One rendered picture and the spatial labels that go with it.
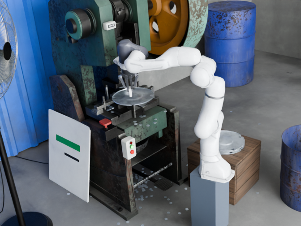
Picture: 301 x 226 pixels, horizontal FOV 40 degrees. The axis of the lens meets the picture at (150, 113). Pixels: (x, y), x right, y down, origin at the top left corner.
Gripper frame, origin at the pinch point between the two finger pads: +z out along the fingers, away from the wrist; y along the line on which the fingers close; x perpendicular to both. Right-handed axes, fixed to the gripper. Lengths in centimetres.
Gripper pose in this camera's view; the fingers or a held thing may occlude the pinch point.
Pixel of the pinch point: (130, 91)
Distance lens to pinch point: 263.8
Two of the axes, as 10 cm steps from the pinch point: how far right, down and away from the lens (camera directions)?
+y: 10.0, -0.9, 0.0
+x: -0.6, -7.1, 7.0
